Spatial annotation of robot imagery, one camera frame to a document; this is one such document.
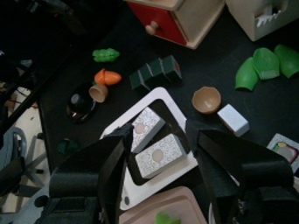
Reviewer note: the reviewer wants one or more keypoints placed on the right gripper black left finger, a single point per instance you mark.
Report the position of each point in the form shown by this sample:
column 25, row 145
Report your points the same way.
column 85, row 180

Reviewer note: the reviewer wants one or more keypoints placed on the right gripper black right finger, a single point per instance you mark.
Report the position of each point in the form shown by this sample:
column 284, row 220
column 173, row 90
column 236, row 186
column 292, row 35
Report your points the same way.
column 248, row 180

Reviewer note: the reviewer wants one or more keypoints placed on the speckled white rice block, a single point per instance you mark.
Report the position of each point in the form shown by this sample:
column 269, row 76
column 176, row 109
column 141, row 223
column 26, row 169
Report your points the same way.
column 149, row 122
column 161, row 157

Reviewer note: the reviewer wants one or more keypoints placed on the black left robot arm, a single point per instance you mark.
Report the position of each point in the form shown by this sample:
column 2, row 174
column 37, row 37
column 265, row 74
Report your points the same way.
column 53, row 8

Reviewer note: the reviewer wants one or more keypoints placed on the grey chair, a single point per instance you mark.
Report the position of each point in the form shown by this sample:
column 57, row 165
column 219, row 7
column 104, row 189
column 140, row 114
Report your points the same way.
column 10, row 172

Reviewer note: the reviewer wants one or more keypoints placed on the plain white toy block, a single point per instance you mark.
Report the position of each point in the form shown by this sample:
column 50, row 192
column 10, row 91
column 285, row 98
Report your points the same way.
column 232, row 118

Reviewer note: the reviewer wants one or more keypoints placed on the light green toy leaf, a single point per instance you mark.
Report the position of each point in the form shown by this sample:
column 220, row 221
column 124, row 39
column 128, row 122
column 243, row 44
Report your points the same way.
column 166, row 218

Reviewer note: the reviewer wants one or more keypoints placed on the dark round cup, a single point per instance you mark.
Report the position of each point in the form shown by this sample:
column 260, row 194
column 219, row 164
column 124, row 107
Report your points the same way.
column 80, row 106

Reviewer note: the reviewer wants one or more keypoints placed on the brown wooden bowl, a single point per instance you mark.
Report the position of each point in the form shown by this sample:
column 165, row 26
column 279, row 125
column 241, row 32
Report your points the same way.
column 205, row 100

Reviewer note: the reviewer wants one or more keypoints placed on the white kitchen scale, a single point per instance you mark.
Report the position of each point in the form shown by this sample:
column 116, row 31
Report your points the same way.
column 154, row 93

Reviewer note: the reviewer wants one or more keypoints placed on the orange carrot middle piece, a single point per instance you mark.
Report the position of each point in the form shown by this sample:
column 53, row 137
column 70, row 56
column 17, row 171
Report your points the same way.
column 98, row 77

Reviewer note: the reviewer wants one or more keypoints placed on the orange carrot tip piece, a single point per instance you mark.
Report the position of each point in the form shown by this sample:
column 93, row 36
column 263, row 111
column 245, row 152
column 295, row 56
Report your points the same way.
column 112, row 78

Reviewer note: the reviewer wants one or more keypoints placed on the green toy lettuce leaf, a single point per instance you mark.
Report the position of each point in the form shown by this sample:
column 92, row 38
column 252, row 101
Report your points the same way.
column 265, row 62
column 288, row 59
column 245, row 75

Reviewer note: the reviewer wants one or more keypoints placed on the dark green seaweed strip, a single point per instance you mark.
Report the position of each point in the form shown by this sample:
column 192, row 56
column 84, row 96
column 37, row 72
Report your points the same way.
column 154, row 73

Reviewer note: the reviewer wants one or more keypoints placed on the green toy vegetable top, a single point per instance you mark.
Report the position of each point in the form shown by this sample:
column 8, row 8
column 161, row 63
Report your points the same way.
column 105, row 55

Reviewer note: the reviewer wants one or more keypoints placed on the white wooden knife block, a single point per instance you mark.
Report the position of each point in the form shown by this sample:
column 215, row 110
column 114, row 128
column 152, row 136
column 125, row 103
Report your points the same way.
column 248, row 17

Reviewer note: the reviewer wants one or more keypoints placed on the red wooden drawer box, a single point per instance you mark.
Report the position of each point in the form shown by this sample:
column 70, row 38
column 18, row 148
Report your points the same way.
column 162, row 20

